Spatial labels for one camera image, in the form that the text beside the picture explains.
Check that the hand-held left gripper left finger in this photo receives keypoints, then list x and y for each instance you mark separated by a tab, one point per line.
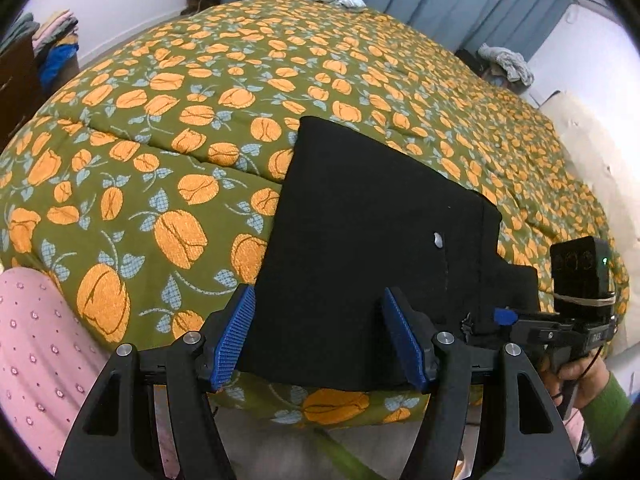
232	335

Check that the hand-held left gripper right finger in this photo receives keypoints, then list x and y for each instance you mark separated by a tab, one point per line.
405	341

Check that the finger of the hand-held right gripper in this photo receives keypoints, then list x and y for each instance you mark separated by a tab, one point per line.
504	316

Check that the black pants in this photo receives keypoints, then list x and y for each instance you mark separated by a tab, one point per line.
360	220

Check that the person's green-sleeved right forearm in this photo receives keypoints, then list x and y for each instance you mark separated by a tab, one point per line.
602	405

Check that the person's right hand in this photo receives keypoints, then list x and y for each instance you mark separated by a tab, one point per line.
582	371

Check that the person's pink pajama leg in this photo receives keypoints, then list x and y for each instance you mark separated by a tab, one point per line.
45	350

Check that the grey crumpled cloth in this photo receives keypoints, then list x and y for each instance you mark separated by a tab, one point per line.
507	62

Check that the green orange floral blanket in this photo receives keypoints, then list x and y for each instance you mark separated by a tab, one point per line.
150	110

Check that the blue-grey curtain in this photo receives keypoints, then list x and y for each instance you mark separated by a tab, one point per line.
450	0

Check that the brown wooden cabinet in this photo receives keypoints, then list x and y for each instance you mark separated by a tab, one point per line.
17	90

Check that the stack of folded clothes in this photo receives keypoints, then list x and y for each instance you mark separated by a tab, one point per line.
57	45

